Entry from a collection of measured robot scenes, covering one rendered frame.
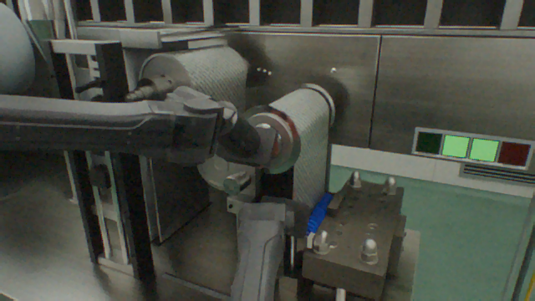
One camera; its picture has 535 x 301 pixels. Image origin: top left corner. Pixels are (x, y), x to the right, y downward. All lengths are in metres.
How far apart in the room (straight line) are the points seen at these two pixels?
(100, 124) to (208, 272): 0.58
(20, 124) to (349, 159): 3.33
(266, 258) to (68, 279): 0.65
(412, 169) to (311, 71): 2.63
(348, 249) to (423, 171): 2.79
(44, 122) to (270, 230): 0.30
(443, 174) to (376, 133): 2.57
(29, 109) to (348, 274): 0.60
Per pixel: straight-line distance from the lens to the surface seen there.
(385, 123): 1.00
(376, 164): 3.58
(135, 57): 0.93
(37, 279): 1.07
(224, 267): 0.95
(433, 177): 3.57
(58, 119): 0.44
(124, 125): 0.45
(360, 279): 0.77
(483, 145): 1.00
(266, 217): 0.55
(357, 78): 0.99
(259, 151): 0.61
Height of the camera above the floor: 1.50
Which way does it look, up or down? 22 degrees down
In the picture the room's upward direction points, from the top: straight up
